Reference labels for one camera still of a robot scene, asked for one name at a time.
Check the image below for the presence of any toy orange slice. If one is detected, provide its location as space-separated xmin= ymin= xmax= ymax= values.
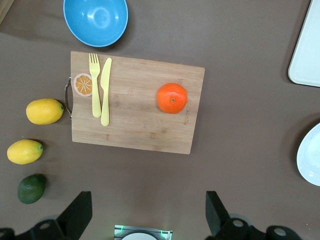
xmin=73 ymin=72 xmax=94 ymax=98

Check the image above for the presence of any blue bowl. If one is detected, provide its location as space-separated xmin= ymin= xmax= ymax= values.
xmin=62 ymin=0 xmax=130 ymax=48

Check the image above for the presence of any yellow lemon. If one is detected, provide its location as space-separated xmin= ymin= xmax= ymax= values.
xmin=6 ymin=139 xmax=44 ymax=165
xmin=25 ymin=98 xmax=65 ymax=125

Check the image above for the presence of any dark green avocado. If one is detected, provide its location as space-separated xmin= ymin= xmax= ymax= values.
xmin=17 ymin=173 xmax=47 ymax=205

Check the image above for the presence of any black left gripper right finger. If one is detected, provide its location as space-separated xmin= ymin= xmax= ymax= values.
xmin=204 ymin=191 xmax=266 ymax=240

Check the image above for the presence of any cream bear print tray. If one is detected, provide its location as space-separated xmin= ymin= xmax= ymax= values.
xmin=287 ymin=0 xmax=320 ymax=88

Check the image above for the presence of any wooden cutting board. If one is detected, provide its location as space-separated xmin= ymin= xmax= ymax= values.
xmin=64 ymin=51 xmax=206 ymax=155

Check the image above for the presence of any wooden mug rack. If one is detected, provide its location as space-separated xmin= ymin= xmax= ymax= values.
xmin=0 ymin=0 xmax=12 ymax=25

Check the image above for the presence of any white plate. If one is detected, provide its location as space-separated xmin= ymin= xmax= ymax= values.
xmin=296 ymin=121 xmax=320 ymax=187

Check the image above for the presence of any yellow plastic fork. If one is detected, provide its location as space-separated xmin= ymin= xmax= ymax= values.
xmin=88 ymin=52 xmax=102 ymax=118

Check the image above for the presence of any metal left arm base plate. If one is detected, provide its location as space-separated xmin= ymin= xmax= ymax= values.
xmin=114 ymin=224 xmax=174 ymax=240

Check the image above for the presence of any yellow plastic knife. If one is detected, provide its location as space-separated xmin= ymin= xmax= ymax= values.
xmin=99 ymin=57 xmax=113 ymax=127

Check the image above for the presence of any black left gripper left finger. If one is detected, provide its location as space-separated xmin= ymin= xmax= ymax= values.
xmin=14 ymin=191 xmax=93 ymax=240

